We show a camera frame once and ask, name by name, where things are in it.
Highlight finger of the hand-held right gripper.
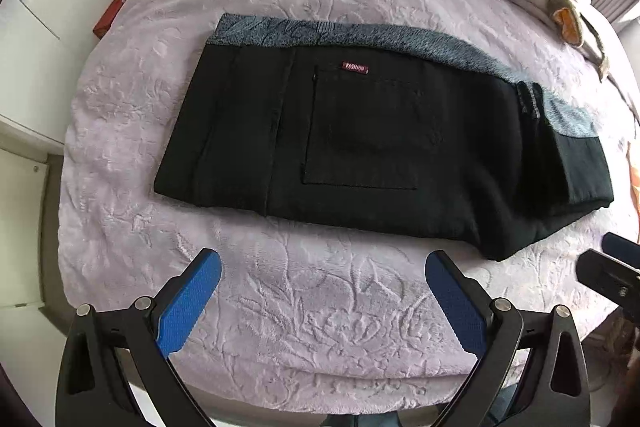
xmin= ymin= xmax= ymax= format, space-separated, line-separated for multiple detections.
xmin=601 ymin=231 xmax=640 ymax=266
xmin=576 ymin=248 xmax=640 ymax=309

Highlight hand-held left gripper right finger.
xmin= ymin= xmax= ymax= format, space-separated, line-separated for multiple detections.
xmin=425 ymin=249 xmax=593 ymax=427

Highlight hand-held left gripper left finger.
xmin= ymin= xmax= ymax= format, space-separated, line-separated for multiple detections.
xmin=56 ymin=248 xmax=223 ymax=427

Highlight black pants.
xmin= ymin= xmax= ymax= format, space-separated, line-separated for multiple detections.
xmin=152 ymin=49 xmax=615 ymax=263

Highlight blue-grey floral fleece cloth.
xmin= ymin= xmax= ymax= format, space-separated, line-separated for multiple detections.
xmin=212 ymin=13 xmax=599 ymax=141

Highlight orange patterned cloth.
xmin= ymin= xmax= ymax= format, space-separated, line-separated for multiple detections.
xmin=625 ymin=141 xmax=640 ymax=208

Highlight lilac embossed bedspread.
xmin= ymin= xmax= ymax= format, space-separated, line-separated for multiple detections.
xmin=55 ymin=0 xmax=640 ymax=408

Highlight person's left leg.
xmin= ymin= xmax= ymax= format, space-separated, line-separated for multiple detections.
xmin=320 ymin=411 xmax=402 ymax=427

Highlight white low cabinet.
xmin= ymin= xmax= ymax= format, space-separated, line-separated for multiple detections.
xmin=0 ymin=146 xmax=52 ymax=309

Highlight red-brown box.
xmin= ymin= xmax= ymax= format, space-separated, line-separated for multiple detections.
xmin=92 ymin=0 xmax=127 ymax=40

